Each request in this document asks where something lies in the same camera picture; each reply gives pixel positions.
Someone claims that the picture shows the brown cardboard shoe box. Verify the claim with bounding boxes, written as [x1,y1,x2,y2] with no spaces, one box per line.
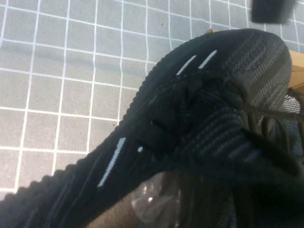
[205,28,304,90]

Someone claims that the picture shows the black knit sneaker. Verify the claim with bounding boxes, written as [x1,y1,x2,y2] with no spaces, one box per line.
[0,28,304,228]
[282,87,304,157]

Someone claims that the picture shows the grey white-grid tablecloth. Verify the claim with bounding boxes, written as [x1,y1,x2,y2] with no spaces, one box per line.
[0,0,304,207]

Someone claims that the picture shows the clear plastic shoe filler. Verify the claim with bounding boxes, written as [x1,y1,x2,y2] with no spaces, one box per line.
[129,175,183,228]

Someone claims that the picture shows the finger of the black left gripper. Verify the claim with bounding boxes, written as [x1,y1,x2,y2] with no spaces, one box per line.
[251,0,295,24]

